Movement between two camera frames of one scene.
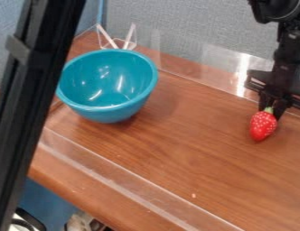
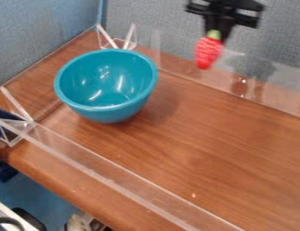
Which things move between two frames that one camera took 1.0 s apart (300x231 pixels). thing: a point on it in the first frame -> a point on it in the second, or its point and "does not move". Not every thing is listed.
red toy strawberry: [262, 124] -> [209, 48]
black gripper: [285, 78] -> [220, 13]
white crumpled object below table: [78, 222] does not move
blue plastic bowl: [105, 84] does not move
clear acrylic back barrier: [214, 63] does not move
